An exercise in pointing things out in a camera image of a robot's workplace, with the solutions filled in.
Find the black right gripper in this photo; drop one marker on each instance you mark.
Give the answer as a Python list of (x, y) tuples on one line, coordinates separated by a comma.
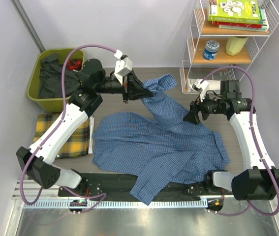
[(196, 106)]

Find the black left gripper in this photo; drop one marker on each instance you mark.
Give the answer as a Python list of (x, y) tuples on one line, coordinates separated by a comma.
[(133, 88)]

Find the blue checked long sleeve shirt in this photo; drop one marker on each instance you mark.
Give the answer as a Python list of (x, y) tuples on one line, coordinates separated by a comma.
[(158, 150)]

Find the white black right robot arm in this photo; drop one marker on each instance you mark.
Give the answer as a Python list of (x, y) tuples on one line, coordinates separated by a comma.
[(241, 114)]

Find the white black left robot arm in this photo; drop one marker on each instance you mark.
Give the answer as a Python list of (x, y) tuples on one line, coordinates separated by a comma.
[(37, 160)]

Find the white folded paper booklet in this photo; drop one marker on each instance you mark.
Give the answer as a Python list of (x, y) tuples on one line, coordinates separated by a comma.
[(213, 85)]

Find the red black garment in bin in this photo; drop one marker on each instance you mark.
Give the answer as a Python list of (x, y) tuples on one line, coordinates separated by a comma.
[(74, 64)]

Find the blue white round tin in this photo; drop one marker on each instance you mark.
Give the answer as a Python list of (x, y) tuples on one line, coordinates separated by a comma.
[(211, 49)]

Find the folded yellow plaid shirt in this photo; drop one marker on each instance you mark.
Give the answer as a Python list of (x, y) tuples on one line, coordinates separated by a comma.
[(80, 143)]

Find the pale yellow faceted vase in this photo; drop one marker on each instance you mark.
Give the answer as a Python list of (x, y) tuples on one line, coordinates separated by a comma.
[(235, 44)]

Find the dark grey shirt in bin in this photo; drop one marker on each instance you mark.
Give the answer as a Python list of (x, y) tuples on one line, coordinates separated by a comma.
[(50, 79)]

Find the olive green plastic bin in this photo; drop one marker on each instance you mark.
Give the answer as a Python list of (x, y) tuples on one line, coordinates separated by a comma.
[(53, 105)]

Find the red book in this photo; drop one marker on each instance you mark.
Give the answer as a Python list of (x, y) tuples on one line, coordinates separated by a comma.
[(235, 24)]

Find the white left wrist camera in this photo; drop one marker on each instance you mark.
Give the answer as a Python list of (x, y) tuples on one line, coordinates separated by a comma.
[(123, 66)]

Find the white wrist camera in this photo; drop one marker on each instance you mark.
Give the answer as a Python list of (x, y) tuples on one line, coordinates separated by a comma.
[(123, 66), (201, 86)]

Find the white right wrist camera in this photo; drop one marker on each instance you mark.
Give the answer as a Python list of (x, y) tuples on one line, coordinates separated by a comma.
[(201, 86)]

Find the white wire shelf rack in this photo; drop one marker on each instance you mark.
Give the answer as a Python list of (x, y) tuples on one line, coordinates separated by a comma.
[(225, 33)]

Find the white slotted cable duct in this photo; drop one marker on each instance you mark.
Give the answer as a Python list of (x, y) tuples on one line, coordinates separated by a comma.
[(64, 203)]

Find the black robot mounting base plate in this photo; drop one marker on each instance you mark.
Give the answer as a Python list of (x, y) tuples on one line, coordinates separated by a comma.
[(122, 183)]

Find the aluminium extrusion rail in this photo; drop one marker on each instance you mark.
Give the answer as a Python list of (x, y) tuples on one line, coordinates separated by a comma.
[(246, 186)]

